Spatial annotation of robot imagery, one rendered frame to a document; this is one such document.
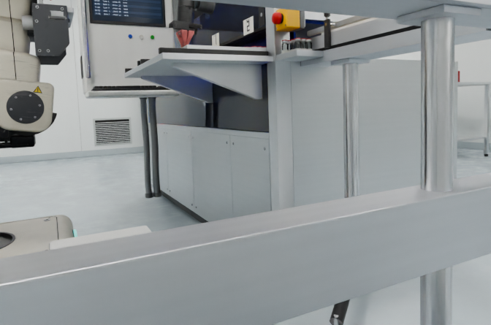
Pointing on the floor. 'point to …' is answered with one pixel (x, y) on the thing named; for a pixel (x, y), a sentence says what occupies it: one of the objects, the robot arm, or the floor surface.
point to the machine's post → (279, 118)
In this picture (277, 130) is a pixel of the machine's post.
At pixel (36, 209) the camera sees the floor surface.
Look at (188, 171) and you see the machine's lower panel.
